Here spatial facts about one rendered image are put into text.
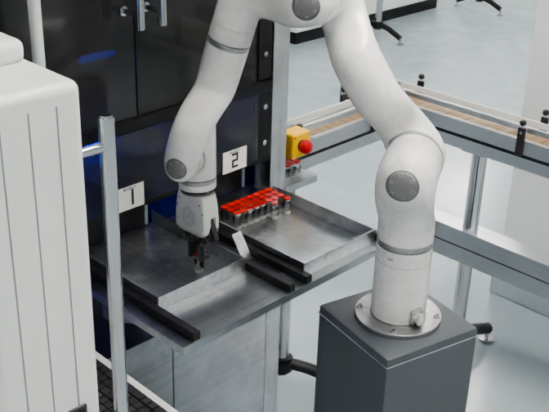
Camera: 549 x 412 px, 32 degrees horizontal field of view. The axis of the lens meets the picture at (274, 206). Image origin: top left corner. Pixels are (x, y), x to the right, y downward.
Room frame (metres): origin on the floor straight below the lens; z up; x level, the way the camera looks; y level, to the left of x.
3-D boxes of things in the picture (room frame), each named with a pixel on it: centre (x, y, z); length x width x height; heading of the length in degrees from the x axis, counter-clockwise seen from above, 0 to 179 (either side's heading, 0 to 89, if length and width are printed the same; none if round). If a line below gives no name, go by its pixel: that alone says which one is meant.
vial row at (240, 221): (2.19, 0.04, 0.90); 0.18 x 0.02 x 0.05; 136
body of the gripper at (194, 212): (1.91, 0.17, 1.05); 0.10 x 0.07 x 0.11; 47
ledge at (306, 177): (2.49, -0.03, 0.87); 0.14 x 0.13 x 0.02; 46
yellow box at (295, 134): (2.45, -0.05, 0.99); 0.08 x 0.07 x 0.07; 46
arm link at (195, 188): (1.91, 0.17, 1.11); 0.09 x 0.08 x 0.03; 47
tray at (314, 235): (2.11, -0.04, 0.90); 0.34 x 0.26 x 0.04; 46
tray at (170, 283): (1.94, 0.28, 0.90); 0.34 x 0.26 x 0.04; 46
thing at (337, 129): (2.76, -0.14, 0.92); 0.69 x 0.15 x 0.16; 136
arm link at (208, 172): (1.90, 0.17, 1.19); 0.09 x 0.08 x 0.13; 162
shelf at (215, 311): (2.02, 0.11, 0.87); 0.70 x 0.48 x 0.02; 136
